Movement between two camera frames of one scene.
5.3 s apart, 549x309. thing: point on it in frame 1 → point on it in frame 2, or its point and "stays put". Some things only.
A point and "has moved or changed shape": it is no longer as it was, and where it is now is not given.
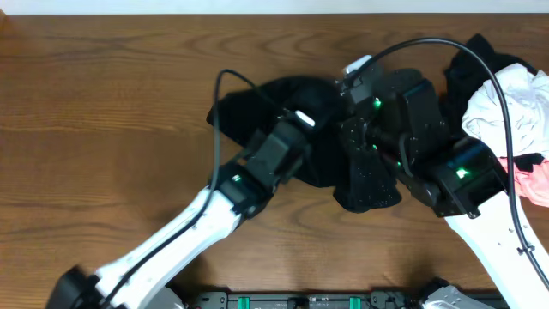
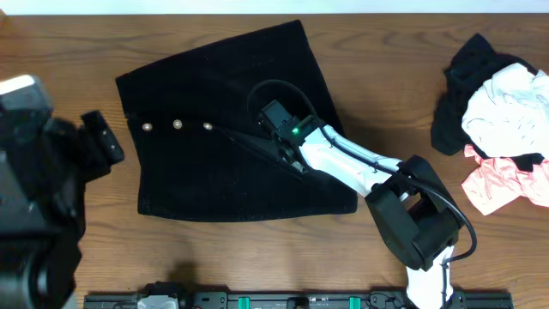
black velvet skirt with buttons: (340, 154) has moved or changed shape
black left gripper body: (298, 140) → (103, 138)
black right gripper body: (360, 140) → (282, 151)
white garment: (526, 93) stays put
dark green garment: (466, 73) stays put
